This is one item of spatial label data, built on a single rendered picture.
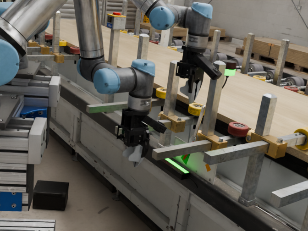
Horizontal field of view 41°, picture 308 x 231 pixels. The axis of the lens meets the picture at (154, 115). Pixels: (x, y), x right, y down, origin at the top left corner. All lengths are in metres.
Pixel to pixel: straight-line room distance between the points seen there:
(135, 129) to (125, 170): 1.33
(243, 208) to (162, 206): 0.93
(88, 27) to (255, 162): 0.71
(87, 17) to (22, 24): 0.29
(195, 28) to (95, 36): 0.38
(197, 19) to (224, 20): 9.78
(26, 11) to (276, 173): 1.12
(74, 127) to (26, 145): 1.98
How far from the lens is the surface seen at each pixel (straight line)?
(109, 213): 2.63
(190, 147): 1.50
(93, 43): 1.27
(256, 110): 1.94
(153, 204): 2.43
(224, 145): 1.57
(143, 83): 1.24
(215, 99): 1.56
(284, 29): 10.08
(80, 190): 2.85
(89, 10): 1.24
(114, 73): 1.19
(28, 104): 1.64
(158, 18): 1.34
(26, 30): 1.02
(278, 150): 1.38
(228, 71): 1.55
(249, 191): 1.50
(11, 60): 0.99
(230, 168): 1.84
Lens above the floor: 1.44
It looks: 19 degrees down
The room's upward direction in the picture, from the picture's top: 7 degrees clockwise
